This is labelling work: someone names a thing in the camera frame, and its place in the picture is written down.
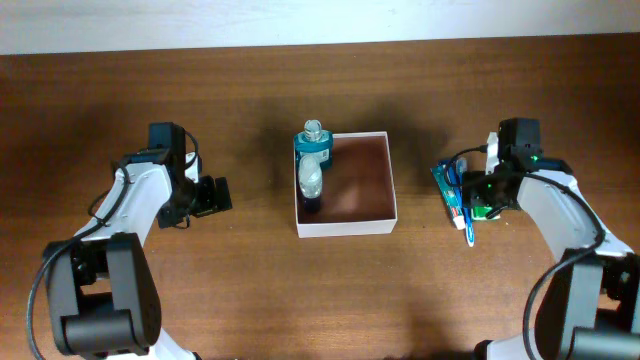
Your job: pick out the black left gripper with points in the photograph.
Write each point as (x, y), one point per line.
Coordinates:
(210, 201)

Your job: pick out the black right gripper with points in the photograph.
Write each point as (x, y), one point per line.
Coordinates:
(473, 190)

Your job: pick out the green Dettol soap packet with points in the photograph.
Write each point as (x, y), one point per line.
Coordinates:
(484, 213)

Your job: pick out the clear purple liquid bottle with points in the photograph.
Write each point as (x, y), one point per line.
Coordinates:
(310, 183)

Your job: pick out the teal mouthwash bottle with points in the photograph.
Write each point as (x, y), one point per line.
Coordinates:
(315, 141)

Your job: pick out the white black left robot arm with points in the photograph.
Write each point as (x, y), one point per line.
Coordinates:
(102, 299)

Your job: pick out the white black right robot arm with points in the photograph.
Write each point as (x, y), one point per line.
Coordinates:
(586, 306)

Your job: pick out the blue white toothbrush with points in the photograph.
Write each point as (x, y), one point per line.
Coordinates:
(460, 169)

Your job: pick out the green toothpaste tube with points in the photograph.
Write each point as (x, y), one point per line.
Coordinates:
(449, 196)

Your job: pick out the pink open cardboard box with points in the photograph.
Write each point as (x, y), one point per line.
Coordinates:
(358, 195)

